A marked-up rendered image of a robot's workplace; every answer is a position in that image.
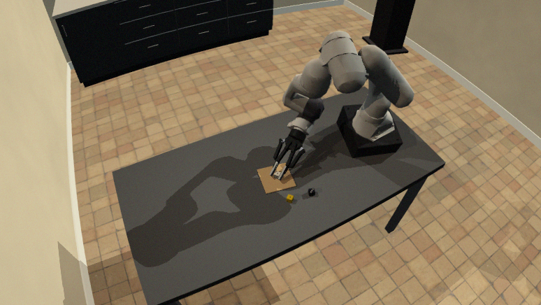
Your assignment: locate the orange flat mat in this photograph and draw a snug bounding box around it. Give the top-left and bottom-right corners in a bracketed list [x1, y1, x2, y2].
[257, 163, 296, 194]

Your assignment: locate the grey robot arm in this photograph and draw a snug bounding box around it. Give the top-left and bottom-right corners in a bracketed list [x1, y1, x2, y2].
[282, 31, 414, 142]

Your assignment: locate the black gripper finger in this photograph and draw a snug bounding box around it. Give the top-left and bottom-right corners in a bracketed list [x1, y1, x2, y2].
[269, 139, 291, 176]
[278, 143, 305, 180]

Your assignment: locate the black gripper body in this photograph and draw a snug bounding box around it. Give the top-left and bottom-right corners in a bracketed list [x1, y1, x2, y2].
[285, 129, 306, 151]

